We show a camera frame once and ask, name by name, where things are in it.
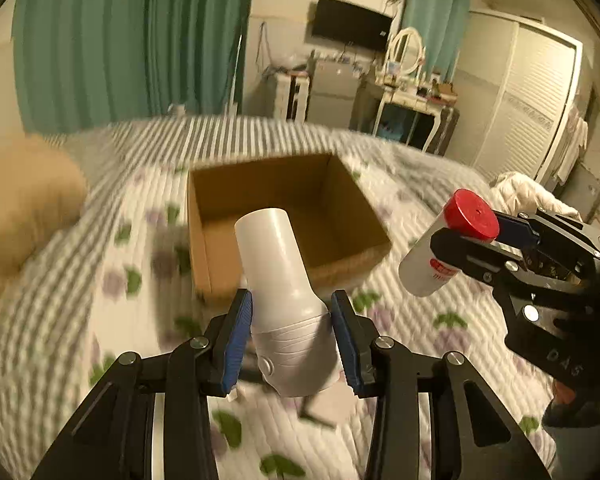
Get white bottle red cap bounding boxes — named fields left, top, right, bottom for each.
left=399, top=188, right=500, bottom=297

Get white charger cube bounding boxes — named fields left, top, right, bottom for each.
left=301, top=382, right=356, bottom=427

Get white handheld device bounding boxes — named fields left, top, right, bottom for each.
left=235, top=208, right=338, bottom=398

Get person's right hand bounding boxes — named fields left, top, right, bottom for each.
left=542, top=380, right=600, bottom=428

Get white puffer jacket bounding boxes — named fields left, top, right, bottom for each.
left=490, top=171, right=582, bottom=221

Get hanging white clothes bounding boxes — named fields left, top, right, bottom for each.
left=554, top=106, right=588, bottom=184

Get grey checkered duvet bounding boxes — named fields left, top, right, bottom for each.
left=0, top=112, right=512, bottom=411

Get white louvered wardrobe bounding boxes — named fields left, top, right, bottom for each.
left=445, top=10, right=583, bottom=184

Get white dressing table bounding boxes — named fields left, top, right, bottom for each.
left=365, top=82, right=460, bottom=156

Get white floral quilt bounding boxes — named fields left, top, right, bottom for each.
left=9, top=159, right=562, bottom=480

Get brown cardboard box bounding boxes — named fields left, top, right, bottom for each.
left=186, top=153, right=394, bottom=306

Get white oval vanity mirror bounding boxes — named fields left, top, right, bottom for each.
left=384, top=27, right=426, bottom=80

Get grey mini fridge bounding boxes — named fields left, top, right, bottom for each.
left=306, top=58, right=358, bottom=129

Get green curtain right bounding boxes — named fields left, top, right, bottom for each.
left=401, top=0, right=470, bottom=82

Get green curtain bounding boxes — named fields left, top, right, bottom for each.
left=401, top=0, right=470, bottom=82
left=12, top=0, right=251, bottom=133

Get tan pillow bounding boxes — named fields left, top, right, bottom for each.
left=0, top=136, right=87, bottom=298

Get white suitcase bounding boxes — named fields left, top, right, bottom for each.
left=271, top=72, right=311, bottom=122

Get white broom stick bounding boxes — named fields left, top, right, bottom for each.
left=225, top=35, right=245, bottom=116

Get green curtain left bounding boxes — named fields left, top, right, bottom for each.
left=12, top=0, right=251, bottom=133

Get black wall television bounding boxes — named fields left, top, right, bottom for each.
left=311, top=0, right=392, bottom=52

